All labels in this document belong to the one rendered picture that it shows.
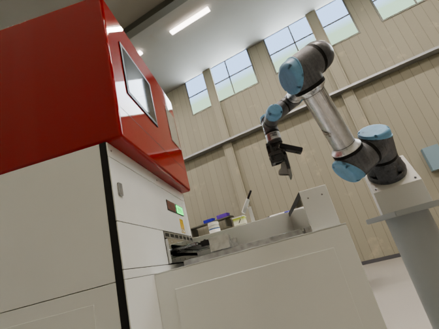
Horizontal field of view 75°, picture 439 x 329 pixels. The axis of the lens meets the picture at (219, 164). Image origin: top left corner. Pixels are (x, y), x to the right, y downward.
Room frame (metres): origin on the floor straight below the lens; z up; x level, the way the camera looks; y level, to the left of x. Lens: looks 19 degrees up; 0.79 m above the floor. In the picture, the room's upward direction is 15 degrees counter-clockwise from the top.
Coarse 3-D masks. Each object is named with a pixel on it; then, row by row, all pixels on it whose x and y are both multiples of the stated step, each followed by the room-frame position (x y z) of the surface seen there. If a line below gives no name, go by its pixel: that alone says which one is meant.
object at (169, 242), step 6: (168, 240) 1.14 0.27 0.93; (174, 240) 1.22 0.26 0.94; (180, 240) 1.31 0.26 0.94; (168, 246) 1.14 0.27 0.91; (180, 246) 1.34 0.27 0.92; (168, 252) 1.14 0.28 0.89; (168, 258) 1.14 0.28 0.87; (174, 258) 1.18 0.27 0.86; (180, 258) 1.25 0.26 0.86; (186, 258) 1.35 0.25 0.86
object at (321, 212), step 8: (304, 192) 0.99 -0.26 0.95; (312, 192) 0.99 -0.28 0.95; (320, 192) 0.98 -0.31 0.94; (328, 192) 0.98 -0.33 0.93; (304, 200) 0.99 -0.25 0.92; (312, 200) 0.99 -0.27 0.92; (320, 200) 0.98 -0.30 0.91; (328, 200) 0.98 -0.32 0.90; (304, 208) 0.99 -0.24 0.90; (312, 208) 0.99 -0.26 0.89; (320, 208) 0.99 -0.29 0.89; (328, 208) 0.98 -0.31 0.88; (312, 216) 0.99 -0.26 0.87; (320, 216) 0.99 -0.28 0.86; (328, 216) 0.98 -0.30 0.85; (336, 216) 0.98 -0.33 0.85; (312, 224) 0.99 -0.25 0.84; (320, 224) 0.99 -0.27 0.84; (328, 224) 0.98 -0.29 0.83; (336, 224) 0.98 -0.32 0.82
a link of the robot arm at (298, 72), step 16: (304, 48) 0.86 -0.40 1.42; (320, 48) 0.85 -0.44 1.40; (288, 64) 0.85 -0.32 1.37; (304, 64) 0.84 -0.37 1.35; (320, 64) 0.87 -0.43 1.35; (288, 80) 0.89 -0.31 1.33; (304, 80) 0.87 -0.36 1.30; (320, 80) 0.88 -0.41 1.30; (304, 96) 0.92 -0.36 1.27; (320, 96) 0.92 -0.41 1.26; (320, 112) 0.96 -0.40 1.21; (336, 112) 0.97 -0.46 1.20; (320, 128) 1.02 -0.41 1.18; (336, 128) 0.99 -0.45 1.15; (336, 144) 1.03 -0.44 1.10; (352, 144) 1.03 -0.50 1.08; (336, 160) 1.08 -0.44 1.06; (352, 160) 1.05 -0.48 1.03; (368, 160) 1.06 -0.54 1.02; (352, 176) 1.08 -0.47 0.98
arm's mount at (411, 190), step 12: (408, 168) 1.20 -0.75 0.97; (408, 180) 1.17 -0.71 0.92; (420, 180) 1.15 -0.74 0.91; (372, 192) 1.22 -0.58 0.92; (384, 192) 1.19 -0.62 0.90; (396, 192) 1.18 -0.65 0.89; (408, 192) 1.17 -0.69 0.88; (420, 192) 1.15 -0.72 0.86; (384, 204) 1.20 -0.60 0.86; (396, 204) 1.19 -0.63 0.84; (408, 204) 1.17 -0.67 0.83
